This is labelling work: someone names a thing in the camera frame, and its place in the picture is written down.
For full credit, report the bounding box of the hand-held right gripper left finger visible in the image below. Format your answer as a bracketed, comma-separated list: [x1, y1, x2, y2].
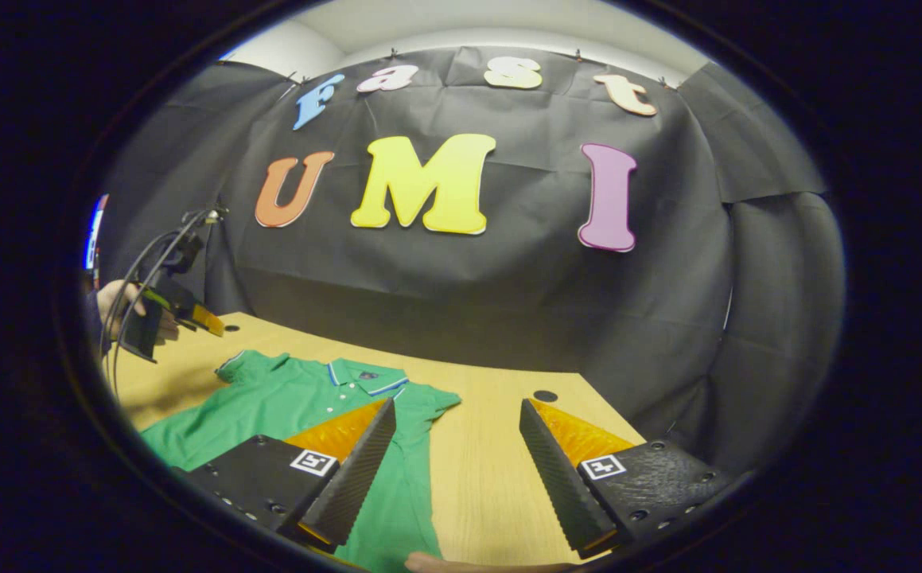
[170, 398, 398, 555]

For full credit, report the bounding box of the green T-shirt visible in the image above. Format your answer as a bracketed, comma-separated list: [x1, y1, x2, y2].
[138, 349, 461, 573]

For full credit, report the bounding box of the bright monitor screen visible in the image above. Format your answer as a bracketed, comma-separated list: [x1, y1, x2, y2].
[83, 193, 110, 273]

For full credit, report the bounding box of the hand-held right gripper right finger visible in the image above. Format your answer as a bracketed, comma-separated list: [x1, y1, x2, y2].
[519, 398, 736, 559]

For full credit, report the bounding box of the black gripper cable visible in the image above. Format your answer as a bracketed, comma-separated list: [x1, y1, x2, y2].
[99, 209, 219, 395]

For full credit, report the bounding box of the black backdrop cloth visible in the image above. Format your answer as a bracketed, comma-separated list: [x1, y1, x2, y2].
[95, 46, 847, 478]

